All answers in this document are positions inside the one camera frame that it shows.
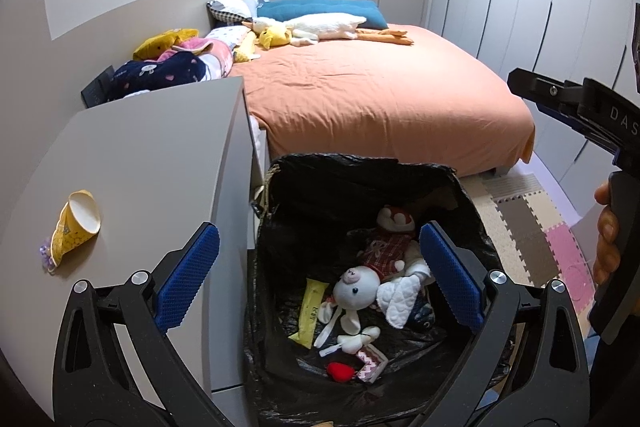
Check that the checkered white pillow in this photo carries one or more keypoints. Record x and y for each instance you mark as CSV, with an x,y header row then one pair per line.
x,y
235,4

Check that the navy patterned blanket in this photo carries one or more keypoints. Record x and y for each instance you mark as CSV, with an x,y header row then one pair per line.
x,y
155,74

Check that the yellow duck plush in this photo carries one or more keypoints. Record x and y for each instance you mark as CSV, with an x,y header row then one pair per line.
x,y
274,37

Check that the bin with black bag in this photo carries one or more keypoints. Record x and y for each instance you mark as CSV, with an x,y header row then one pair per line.
x,y
310,207

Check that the teal long pillow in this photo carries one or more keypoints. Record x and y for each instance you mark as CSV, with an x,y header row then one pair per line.
x,y
320,9

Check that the white dotted pillow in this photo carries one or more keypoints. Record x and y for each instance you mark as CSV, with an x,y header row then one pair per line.
x,y
225,34

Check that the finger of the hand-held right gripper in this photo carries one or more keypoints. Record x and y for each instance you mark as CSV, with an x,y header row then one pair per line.
x,y
545,92

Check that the pink patterned blanket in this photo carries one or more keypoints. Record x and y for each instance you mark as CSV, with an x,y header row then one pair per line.
x,y
210,52

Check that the red heart plush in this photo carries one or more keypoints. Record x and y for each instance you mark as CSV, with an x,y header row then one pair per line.
x,y
340,371

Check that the plaid dressed plush doll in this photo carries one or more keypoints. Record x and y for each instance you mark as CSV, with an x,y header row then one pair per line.
x,y
387,252

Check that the white quilted mitt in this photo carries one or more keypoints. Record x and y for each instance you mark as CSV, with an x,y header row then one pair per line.
x,y
400,299

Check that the person's right hand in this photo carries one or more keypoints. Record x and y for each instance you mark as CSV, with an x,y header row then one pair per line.
x,y
605,232

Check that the pastel foam puzzle mat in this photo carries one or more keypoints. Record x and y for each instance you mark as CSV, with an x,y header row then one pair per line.
x,y
525,227

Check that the white goose plush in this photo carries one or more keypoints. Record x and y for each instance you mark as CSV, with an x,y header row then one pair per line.
x,y
320,27

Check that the bed with orange sheet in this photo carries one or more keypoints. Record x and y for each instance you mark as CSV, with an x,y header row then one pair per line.
x,y
375,102

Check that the purple crochet flower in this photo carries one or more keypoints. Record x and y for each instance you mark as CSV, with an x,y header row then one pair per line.
x,y
46,254

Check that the yellow patterned cone bag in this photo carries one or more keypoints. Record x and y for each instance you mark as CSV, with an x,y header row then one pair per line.
x,y
75,227

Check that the white bunny plush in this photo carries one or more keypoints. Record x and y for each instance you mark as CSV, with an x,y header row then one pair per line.
x,y
352,292

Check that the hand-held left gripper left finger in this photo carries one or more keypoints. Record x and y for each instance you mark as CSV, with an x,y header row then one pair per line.
x,y
190,272

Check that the white wardrobe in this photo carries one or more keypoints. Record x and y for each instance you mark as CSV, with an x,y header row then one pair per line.
x,y
525,7

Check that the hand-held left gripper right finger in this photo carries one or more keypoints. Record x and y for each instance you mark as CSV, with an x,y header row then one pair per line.
x,y
450,272

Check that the yellow padded packet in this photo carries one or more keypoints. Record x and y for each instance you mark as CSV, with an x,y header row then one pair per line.
x,y
312,312

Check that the yellow plush toy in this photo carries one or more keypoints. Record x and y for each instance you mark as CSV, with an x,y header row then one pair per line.
x,y
160,43

